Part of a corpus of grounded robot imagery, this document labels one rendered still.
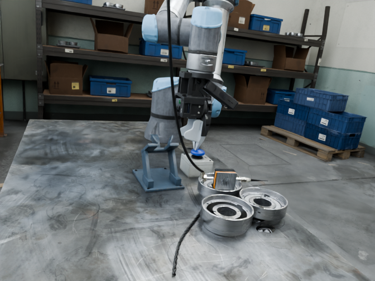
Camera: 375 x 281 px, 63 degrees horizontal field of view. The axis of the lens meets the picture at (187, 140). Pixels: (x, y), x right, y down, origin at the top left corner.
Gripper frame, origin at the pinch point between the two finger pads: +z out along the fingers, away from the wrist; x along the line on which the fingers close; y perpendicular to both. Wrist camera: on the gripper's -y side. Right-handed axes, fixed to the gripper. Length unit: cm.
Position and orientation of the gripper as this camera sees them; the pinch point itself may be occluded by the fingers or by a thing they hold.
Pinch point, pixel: (198, 145)
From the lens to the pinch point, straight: 85.9
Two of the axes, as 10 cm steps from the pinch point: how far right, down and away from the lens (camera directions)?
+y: -9.3, 0.0, -3.7
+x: 3.6, 3.0, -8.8
